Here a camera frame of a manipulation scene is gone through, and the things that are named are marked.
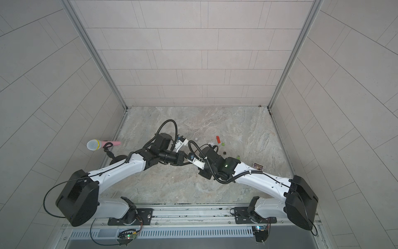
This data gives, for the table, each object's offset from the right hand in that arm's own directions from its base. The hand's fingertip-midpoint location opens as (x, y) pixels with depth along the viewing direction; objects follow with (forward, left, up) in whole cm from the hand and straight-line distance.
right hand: (200, 165), depth 79 cm
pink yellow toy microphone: (+4, +45, +19) cm, 49 cm away
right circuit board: (-29, -26, -10) cm, 40 cm away
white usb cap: (+22, +3, -8) cm, 24 cm away
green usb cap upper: (+18, -15, -10) cm, 25 cm away
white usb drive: (+19, -7, -9) cm, 22 cm away
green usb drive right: (+8, -23, -10) cm, 26 cm away
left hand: (0, +3, +4) cm, 5 cm away
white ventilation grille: (-25, +45, -10) cm, 52 cm away
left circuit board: (-27, +33, -7) cm, 43 cm away
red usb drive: (+21, -12, -8) cm, 25 cm away
